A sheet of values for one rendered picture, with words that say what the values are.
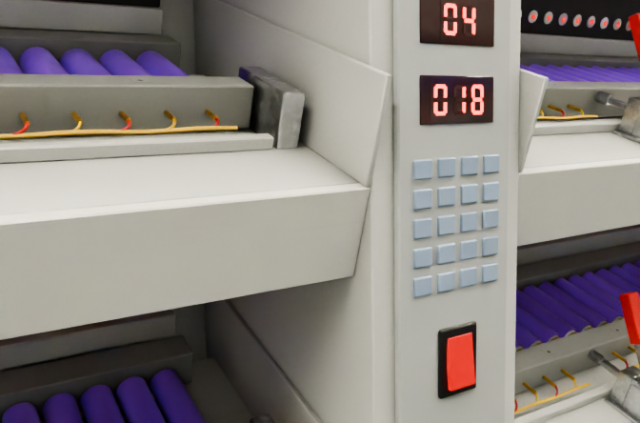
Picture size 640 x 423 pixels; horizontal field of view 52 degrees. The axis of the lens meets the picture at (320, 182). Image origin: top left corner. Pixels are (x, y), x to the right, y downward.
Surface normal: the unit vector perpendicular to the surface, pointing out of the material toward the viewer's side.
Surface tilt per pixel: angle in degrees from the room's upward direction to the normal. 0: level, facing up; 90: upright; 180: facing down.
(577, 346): 18
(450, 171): 90
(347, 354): 90
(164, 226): 108
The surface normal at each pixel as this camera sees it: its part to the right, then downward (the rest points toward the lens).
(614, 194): 0.51, 0.39
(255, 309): -0.84, 0.07
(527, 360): 0.14, -0.92
